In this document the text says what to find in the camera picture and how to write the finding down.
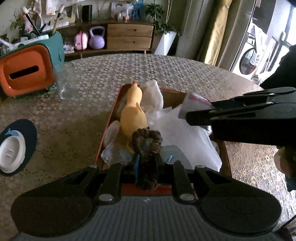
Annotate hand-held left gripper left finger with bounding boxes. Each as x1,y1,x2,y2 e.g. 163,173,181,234
61,153,141,205

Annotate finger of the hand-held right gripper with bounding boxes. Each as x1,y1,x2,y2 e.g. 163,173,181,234
209,87,296,109
186,101,296,127

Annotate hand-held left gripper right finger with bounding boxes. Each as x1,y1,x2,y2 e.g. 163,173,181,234
154,153,233,205

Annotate blue print clear bag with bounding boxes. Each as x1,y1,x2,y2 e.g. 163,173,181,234
161,145,192,171

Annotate small pink clear packet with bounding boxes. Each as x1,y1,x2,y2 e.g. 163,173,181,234
178,92,213,121

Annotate clear plastic bag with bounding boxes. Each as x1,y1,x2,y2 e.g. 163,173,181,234
100,139,134,167

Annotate brown scrunchie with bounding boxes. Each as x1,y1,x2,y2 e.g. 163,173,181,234
131,127,163,191

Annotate white plastic bag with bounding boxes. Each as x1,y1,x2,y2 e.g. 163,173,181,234
148,105,223,173

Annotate red tin box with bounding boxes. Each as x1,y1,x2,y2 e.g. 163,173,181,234
94,83,232,197

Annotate white round puff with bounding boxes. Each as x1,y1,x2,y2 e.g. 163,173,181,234
105,122,121,147

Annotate yellow rubber chicken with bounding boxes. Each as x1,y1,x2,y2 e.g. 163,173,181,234
119,81,148,153

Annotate person's right hand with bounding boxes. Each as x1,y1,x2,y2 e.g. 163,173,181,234
275,147,296,193

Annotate white washing machine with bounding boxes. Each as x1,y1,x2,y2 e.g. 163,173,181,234
231,35,262,79

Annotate black coat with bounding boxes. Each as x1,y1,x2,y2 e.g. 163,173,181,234
260,45,296,90

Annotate white hanging cloth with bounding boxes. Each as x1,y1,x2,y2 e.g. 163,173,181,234
252,24,269,47

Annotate yellow curtain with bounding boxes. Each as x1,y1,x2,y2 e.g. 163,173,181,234
203,0,234,66

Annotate white planter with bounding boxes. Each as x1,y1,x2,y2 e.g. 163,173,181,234
154,31,178,56

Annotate grey standing air conditioner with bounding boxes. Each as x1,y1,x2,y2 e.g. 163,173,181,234
178,0,210,62

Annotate clear glass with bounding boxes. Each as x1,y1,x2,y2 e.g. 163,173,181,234
54,62,78,100

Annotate green potted plant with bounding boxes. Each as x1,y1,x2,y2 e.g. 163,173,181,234
144,0,179,35

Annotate wooden sideboard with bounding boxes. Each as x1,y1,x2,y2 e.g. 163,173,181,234
54,17,156,58

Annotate blue gift bag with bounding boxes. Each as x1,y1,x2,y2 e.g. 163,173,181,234
133,0,144,19

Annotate white round dish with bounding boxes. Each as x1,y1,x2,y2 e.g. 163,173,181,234
0,133,25,173

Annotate clear bag of toys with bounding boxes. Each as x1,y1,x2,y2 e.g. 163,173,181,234
116,3,131,22

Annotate purple kettlebell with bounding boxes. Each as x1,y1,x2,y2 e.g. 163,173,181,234
89,26,107,49

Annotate pink toy case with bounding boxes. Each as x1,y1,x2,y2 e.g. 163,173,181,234
74,31,89,50

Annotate orange teal tissue box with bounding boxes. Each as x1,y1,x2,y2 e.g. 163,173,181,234
0,30,65,98

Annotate black speaker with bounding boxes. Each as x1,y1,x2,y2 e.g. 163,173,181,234
82,5,93,22

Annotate cluster of pens and brushes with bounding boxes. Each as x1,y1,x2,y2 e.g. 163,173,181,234
20,6,62,39

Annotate pink doll figure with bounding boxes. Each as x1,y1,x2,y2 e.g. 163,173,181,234
22,14,34,33

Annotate floral draped cloth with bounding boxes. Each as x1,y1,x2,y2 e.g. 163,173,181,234
32,0,79,14

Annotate small green plant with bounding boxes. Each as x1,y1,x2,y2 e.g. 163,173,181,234
8,10,26,37

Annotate cream photo frame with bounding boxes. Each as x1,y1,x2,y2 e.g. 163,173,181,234
61,5,77,24

